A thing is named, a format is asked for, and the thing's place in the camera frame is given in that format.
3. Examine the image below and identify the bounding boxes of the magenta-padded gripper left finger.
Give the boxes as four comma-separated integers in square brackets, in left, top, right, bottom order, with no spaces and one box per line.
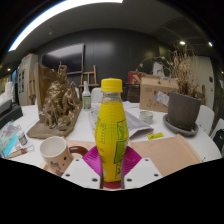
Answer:
[61,145,103,190]

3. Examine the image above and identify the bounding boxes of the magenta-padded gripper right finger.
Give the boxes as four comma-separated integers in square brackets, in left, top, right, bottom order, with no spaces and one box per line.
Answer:
[121,145,163,190]

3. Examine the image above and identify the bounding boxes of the yellow drink bottle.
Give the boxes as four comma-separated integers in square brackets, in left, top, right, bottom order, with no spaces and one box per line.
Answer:
[94,78,130,183]

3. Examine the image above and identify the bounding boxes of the cream cartoon print mug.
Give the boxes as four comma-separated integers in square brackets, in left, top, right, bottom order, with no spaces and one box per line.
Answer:
[39,135,89,177]

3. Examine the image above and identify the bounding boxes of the small yellow tube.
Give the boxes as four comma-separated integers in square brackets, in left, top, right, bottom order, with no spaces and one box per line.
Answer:
[147,132,165,140]

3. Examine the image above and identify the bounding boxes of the long paint brush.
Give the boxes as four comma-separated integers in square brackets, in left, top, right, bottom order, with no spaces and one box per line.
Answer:
[6,144,35,159]

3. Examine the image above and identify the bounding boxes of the small grey lidded jar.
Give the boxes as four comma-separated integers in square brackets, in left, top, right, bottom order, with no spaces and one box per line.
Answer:
[17,130,28,146]

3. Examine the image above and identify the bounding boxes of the brown clay sculpture on board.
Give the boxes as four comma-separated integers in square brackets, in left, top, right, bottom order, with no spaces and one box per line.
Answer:
[26,63,84,140]

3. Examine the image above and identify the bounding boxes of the white spray bottle green label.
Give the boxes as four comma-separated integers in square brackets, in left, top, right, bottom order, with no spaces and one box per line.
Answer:
[81,80,92,111]

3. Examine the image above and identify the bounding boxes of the dry plant in grey pot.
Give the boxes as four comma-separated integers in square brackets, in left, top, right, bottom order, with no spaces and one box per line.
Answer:
[136,44,201,138]

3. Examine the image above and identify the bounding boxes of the cardboard box with label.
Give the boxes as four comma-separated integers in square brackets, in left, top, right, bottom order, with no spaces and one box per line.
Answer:
[139,74,179,113]

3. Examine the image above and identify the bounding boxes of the colourful paper sheets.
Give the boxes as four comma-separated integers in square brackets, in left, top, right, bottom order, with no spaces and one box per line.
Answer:
[0,120,23,159]

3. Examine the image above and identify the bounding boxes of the black box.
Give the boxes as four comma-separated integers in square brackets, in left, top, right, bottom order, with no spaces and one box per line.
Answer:
[0,98,24,129]

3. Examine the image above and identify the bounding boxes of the wooden easel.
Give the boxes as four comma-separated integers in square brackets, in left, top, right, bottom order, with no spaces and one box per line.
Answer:
[78,64,100,98]

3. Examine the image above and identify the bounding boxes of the red box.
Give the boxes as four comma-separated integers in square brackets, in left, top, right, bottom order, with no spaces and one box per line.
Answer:
[127,70,144,85]

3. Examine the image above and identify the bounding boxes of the white plaster statue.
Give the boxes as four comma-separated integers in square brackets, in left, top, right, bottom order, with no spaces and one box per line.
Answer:
[152,62,166,78]

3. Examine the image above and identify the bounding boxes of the white cabinet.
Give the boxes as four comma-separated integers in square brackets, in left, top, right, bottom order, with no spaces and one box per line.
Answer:
[17,53,39,107]

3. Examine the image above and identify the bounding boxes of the ceiling light strip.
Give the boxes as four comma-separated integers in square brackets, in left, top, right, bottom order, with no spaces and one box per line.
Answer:
[8,0,124,53]

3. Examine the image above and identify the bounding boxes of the wooden wall figure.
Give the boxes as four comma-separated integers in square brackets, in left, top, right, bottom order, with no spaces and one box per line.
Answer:
[198,84,206,106]

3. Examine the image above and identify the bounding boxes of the black wall screen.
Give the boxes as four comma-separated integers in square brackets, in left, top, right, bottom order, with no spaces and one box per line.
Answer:
[41,43,85,76]

